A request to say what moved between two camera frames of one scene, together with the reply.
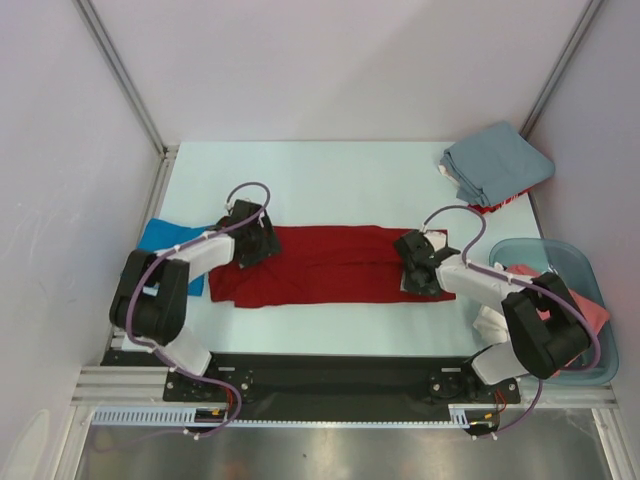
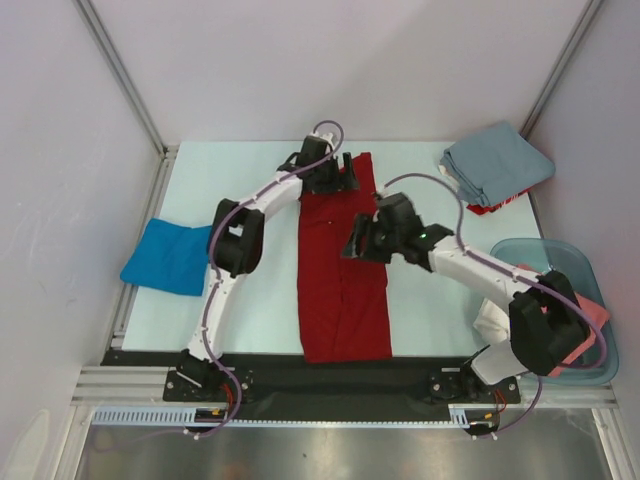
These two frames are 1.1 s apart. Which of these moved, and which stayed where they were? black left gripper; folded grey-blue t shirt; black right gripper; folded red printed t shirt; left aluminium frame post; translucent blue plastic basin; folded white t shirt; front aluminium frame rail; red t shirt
Moved: black right gripper; red t shirt; black left gripper
Stayed: left aluminium frame post; translucent blue plastic basin; folded red printed t shirt; folded grey-blue t shirt; front aluminium frame rail; folded white t shirt
